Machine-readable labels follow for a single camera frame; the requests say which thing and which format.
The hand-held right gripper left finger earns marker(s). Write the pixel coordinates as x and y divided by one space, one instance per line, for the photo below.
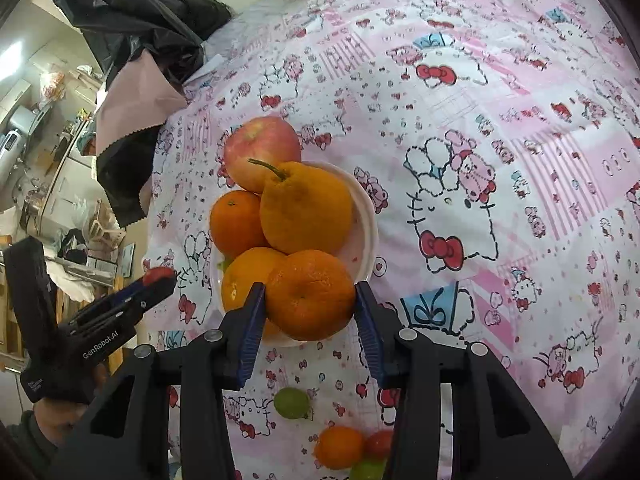
252 330

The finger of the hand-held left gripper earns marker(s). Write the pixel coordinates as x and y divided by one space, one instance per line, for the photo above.
131 294
161 291

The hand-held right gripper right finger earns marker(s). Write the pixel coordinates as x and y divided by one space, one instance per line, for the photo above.
370 330

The red cherry tomato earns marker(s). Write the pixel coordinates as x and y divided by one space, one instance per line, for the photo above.
377 444
159 275

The round smooth orange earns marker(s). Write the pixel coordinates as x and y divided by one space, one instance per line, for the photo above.
242 275
235 222

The small tangerine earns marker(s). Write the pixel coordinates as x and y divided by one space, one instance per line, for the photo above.
310 295
339 447

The pink strawberry print plate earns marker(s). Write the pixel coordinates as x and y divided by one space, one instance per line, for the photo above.
362 220

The bumpy orange with stem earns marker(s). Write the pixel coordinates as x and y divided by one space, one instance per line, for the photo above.
305 210

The red apple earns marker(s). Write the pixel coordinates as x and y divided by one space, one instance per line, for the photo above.
260 145

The person's left forearm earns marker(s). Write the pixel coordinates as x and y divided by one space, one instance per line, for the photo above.
22 450

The person's left hand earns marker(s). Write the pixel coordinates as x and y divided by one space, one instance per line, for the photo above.
60 420

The wooden rack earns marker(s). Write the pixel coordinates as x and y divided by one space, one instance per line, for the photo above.
105 225

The green cherry tomato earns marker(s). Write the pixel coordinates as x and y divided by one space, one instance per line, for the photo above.
367 470
291 403

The pink cloth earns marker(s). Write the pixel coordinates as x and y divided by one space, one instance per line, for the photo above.
130 105

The white plastic bag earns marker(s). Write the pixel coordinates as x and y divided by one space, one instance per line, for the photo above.
52 85

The ceiling light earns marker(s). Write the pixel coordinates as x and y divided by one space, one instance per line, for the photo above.
12 52

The black plastic bag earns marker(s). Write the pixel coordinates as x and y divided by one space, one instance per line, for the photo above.
140 10

